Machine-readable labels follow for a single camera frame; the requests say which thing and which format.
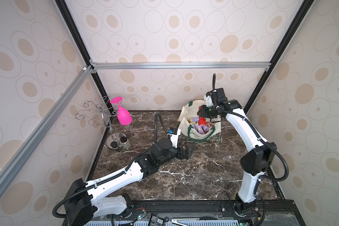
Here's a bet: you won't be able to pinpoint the red flashlight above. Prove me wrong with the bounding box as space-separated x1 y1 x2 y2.
198 117 207 126

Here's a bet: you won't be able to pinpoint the cream green tote bag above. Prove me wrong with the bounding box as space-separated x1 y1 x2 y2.
178 100 221 143

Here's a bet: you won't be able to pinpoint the purple flashlight yellow head sideways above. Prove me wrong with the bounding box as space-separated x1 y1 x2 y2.
189 117 199 123

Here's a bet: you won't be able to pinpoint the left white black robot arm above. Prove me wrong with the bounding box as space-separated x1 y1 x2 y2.
52 138 193 226

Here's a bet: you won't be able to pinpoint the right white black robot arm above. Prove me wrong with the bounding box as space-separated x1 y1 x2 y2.
197 88 289 217

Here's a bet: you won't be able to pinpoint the pink plastic wine glass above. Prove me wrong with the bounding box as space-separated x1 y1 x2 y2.
110 97 133 125

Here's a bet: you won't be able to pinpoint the horizontal aluminium back bar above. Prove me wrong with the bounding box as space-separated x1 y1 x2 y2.
91 61 271 70

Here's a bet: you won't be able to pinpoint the aluminium left side bar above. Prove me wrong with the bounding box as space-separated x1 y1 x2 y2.
0 65 93 198

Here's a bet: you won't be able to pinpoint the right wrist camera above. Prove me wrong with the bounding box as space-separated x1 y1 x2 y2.
204 91 213 107

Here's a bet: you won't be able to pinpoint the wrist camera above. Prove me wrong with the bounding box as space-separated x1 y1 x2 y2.
204 91 213 107
168 128 181 148

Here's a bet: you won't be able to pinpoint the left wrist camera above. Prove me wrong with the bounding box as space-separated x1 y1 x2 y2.
168 128 181 148

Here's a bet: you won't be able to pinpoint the silver wire glass rack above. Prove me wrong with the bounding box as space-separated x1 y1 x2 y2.
74 96 123 152

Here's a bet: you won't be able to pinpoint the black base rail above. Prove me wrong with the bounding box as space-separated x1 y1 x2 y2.
63 200 306 226

